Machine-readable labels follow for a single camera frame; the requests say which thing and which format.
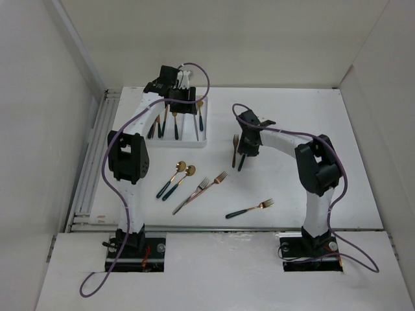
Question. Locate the white three-compartment cutlery tray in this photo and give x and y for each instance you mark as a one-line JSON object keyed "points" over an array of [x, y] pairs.
{"points": [[186, 130]]}

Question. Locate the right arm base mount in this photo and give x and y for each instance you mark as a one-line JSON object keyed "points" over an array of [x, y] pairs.
{"points": [[299, 256]]}

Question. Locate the gold fork green handle front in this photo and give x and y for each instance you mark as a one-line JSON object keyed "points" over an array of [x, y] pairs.
{"points": [[262, 205]]}

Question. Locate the aluminium rail frame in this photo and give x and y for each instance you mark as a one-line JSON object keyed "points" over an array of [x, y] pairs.
{"points": [[86, 184]]}

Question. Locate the silver spoon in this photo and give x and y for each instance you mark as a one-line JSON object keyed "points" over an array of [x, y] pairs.
{"points": [[196, 128]]}

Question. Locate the gold fork green handle crossed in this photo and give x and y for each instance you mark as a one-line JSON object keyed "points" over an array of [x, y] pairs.
{"points": [[241, 163]]}

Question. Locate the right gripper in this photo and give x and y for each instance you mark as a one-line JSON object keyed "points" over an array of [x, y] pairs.
{"points": [[243, 148]]}

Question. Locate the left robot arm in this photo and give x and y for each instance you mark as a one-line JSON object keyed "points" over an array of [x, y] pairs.
{"points": [[126, 161]]}

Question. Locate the silver fork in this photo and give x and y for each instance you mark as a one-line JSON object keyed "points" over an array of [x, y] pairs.
{"points": [[200, 187]]}

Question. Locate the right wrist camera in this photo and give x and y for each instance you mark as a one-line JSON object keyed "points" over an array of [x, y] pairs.
{"points": [[267, 123]]}

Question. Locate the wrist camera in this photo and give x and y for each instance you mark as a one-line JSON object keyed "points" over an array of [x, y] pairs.
{"points": [[267, 123], [184, 77]]}

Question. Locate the gold spoon green handle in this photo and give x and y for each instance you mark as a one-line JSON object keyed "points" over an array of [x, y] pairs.
{"points": [[180, 167], [201, 124], [189, 171]]}

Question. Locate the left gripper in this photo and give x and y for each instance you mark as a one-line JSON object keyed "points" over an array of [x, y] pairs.
{"points": [[185, 108]]}

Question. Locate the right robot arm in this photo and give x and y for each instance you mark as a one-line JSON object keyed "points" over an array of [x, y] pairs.
{"points": [[317, 166]]}

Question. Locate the copper fork green handle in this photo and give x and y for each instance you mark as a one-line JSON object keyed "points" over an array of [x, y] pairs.
{"points": [[235, 145]]}

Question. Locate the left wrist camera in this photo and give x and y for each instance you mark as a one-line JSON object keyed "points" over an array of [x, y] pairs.
{"points": [[184, 77]]}

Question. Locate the gold knife green handle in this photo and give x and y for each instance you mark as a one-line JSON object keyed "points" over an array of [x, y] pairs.
{"points": [[159, 126], [164, 120], [151, 132]]}

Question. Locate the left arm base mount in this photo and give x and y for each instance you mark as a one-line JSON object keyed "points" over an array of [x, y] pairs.
{"points": [[147, 257]]}

